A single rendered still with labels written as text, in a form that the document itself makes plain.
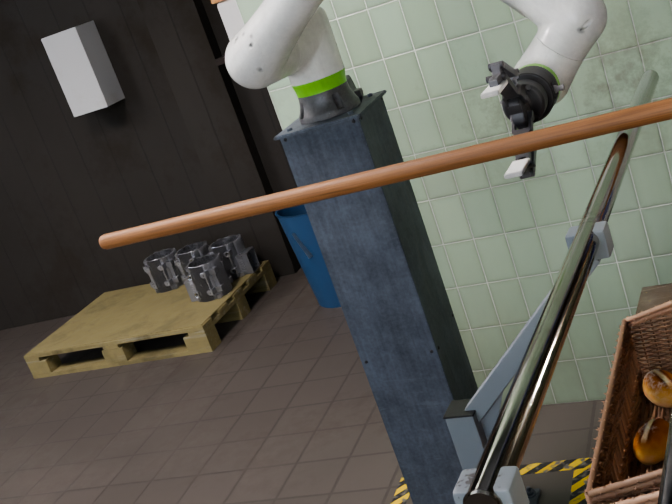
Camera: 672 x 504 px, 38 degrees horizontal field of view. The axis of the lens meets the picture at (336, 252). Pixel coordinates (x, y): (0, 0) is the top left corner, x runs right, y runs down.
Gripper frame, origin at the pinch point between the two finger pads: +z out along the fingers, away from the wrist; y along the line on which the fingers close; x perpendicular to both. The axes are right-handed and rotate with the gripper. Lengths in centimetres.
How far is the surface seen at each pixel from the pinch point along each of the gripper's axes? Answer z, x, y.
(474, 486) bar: 91, -17, 2
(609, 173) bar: 24.3, -19.1, 2.4
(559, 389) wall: -119, 40, 115
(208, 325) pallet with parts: -203, 221, 109
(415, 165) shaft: 7.5, 12.9, -0.1
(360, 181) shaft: 7.7, 22.8, 0.4
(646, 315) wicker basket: -23, -10, 46
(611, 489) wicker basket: 31, -10, 46
